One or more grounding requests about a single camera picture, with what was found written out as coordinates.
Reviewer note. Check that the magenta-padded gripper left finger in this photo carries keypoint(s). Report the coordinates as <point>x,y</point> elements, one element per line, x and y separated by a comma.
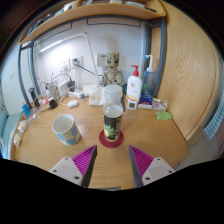
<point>68,169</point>

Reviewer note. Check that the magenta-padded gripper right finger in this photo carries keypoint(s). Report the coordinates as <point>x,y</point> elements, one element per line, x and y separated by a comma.
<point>156,169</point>

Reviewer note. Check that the clear bottle with pineapple label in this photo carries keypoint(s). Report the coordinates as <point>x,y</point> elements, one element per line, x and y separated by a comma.
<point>112,123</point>

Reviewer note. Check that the white mug with blue print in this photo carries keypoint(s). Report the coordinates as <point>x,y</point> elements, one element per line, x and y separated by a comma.
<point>68,131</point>

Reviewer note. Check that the flat round red coaster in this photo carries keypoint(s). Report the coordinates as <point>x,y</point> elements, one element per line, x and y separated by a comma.
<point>111,144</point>

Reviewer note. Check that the small green packet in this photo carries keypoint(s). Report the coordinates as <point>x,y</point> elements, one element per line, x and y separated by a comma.
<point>163,115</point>

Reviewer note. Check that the small blue box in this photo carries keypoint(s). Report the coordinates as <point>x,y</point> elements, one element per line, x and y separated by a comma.
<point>145,101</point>

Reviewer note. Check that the bed with light sheet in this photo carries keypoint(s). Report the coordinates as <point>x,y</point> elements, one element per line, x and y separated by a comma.
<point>6,133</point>

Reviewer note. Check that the blue tube with white cap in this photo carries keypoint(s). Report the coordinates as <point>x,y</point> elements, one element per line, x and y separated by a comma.
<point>26,109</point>

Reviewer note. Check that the white crumpled paper bag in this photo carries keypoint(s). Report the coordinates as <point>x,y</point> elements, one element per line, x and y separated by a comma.
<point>97,96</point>

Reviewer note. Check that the black upright bottle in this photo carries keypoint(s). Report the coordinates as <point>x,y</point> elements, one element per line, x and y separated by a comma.
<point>33,96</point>

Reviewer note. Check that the white pump bottle red top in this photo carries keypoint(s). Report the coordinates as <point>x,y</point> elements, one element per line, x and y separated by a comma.
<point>134,88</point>

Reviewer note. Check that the white desk lamp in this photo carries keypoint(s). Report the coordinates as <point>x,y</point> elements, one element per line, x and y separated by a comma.
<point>90,56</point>

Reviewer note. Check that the wooden shelf unit with items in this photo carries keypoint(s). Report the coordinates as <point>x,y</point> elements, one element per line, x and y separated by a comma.
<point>100,11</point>

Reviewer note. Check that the grey metal desk frame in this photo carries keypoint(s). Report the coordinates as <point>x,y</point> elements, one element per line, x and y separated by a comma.
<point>161,60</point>

